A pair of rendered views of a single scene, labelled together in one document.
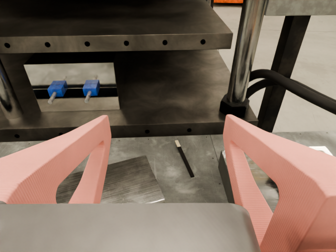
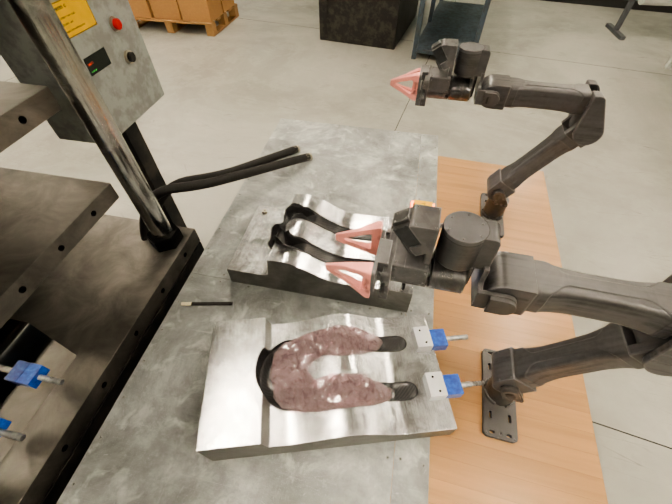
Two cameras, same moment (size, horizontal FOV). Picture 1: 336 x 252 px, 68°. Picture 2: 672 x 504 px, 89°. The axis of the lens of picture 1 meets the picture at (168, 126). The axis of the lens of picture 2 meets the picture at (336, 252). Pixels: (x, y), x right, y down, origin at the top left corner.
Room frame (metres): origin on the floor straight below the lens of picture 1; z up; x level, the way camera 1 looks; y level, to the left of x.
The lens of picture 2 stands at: (0.01, 0.33, 1.61)
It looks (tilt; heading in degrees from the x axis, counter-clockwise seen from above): 51 degrees down; 285
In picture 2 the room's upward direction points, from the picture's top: straight up
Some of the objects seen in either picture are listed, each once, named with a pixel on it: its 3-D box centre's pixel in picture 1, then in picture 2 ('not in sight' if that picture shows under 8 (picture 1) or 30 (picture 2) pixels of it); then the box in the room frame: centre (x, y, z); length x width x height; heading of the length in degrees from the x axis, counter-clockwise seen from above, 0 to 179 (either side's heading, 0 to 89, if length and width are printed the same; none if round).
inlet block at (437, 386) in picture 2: not in sight; (454, 385); (-0.18, 0.03, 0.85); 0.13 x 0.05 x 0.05; 21
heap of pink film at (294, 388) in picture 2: not in sight; (329, 365); (0.09, 0.07, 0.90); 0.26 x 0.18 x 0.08; 21
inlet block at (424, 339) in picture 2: not in sight; (440, 339); (-0.14, -0.07, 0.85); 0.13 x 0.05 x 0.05; 21
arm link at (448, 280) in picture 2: not in sight; (447, 269); (-0.08, 0.00, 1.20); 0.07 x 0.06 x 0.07; 0
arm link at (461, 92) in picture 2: not in sight; (460, 86); (-0.07, -0.60, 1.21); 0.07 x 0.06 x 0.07; 0
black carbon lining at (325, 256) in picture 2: not in sight; (330, 237); (0.18, -0.26, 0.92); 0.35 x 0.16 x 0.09; 3
